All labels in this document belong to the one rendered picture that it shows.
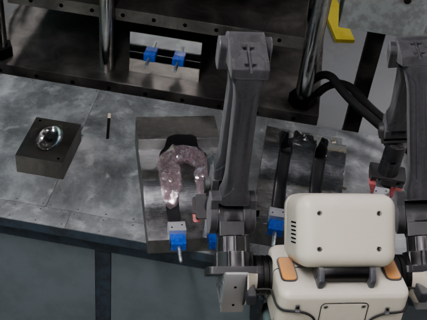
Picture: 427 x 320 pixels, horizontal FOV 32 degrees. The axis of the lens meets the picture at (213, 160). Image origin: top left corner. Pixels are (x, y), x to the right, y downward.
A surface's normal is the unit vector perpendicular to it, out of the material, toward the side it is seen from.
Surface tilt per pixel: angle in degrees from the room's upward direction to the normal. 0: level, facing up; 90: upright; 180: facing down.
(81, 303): 90
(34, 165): 90
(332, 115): 0
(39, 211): 0
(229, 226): 37
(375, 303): 82
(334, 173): 28
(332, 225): 48
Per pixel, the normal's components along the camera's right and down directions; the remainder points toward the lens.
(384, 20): -0.14, 0.63
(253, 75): 0.11, 0.52
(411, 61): -0.10, 0.22
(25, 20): 0.09, -0.76
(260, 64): 0.11, -0.59
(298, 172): 0.02, -0.40
